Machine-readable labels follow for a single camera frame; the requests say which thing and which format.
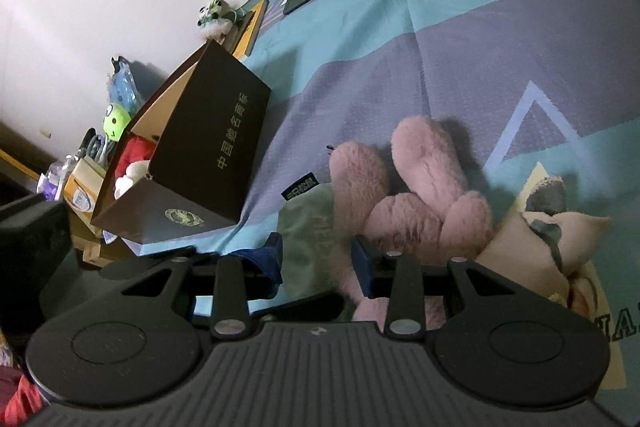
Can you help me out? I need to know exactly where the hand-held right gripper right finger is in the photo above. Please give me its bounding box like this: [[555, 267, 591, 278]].
[[352, 235, 521, 340]]

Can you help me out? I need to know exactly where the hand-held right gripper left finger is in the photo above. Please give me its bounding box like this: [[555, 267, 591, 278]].
[[120, 233, 284, 340]]

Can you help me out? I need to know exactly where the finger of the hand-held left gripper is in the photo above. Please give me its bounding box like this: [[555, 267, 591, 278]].
[[100, 246, 196, 282]]

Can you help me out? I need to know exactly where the light green cloth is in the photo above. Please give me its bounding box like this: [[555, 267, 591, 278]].
[[276, 172, 351, 308]]

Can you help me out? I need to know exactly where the red cloth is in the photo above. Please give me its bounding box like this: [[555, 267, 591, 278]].
[[114, 136, 158, 180]]

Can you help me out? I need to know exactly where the pink plush rabbit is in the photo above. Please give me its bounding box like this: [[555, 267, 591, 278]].
[[329, 116, 496, 323]]

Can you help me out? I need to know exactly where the dark brown cardboard box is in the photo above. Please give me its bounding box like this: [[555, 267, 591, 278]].
[[90, 41, 272, 244]]

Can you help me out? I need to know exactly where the green frog plush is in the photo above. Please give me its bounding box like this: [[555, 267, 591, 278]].
[[102, 103, 132, 140]]

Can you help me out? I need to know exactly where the person's red clothing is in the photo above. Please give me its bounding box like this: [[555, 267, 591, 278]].
[[0, 367, 48, 427]]

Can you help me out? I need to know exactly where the blue plastic bag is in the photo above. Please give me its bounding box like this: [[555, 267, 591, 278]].
[[106, 56, 138, 112]]

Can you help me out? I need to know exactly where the beige grey plush toy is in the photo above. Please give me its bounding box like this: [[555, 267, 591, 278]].
[[475, 177, 613, 313]]

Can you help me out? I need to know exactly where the yellow book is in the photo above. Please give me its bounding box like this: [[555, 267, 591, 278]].
[[227, 0, 270, 58]]

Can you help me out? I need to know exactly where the blue grey patterned bedsheet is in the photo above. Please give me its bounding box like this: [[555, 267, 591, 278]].
[[195, 0, 640, 413]]

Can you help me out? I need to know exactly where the panda plush toy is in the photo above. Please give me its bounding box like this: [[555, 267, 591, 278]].
[[196, 0, 238, 42]]

